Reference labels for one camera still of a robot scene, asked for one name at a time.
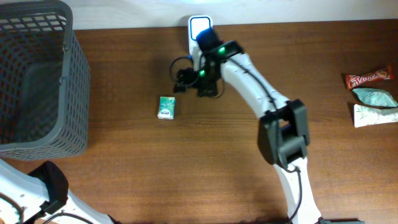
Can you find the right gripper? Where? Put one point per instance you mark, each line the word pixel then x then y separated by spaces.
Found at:
pixel 203 85

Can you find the small green tissue pack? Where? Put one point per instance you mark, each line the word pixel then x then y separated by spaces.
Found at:
pixel 166 107

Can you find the orange chocolate bar wrapper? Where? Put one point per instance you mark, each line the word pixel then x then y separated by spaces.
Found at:
pixel 352 81

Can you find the white floral cream tube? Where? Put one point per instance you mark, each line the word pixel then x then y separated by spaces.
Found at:
pixel 366 116

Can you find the teal wet wipes pack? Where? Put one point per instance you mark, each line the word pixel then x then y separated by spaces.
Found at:
pixel 375 97

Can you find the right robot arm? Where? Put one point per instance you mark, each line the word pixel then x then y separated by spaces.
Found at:
pixel 283 135

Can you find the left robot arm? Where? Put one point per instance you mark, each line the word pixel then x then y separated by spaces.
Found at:
pixel 43 194

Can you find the white barcode scanner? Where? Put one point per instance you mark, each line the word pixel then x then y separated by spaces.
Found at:
pixel 197 24

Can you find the grey plastic mesh basket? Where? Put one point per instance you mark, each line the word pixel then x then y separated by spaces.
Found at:
pixel 45 82

